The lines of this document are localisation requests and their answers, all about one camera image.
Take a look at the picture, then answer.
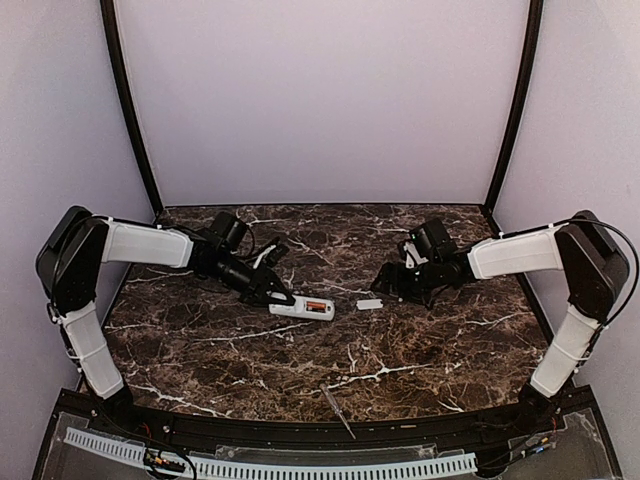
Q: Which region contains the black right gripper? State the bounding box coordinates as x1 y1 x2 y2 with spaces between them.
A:
371 257 443 305

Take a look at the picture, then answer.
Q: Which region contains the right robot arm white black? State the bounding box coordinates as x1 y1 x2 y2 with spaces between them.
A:
371 210 639 434

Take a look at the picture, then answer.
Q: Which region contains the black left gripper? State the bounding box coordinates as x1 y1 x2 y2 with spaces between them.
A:
204 251 295 308

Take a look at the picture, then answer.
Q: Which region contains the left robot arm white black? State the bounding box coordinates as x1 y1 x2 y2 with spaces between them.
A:
35 205 296 436

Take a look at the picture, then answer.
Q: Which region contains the black left frame post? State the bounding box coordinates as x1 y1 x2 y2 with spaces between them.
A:
99 0 164 215

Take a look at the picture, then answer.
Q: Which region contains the black right frame post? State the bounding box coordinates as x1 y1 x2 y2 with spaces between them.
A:
482 0 544 217

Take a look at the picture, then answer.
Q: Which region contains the black front table rail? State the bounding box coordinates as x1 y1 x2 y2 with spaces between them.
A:
59 392 553 452

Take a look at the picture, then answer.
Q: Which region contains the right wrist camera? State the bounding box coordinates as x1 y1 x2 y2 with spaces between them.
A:
398 240 427 269

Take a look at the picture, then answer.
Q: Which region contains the white remote control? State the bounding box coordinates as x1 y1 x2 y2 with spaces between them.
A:
268 295 336 321

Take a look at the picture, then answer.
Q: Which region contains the white slotted cable duct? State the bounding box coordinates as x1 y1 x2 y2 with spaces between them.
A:
63 427 477 480

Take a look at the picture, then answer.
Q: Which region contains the white battery cover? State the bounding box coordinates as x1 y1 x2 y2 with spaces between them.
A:
356 298 384 311

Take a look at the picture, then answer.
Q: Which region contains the screwdriver with clear handle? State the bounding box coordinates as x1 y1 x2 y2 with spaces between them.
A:
320 384 357 440

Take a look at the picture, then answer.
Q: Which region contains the black frame post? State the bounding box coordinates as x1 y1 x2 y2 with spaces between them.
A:
99 0 164 215
482 0 544 217

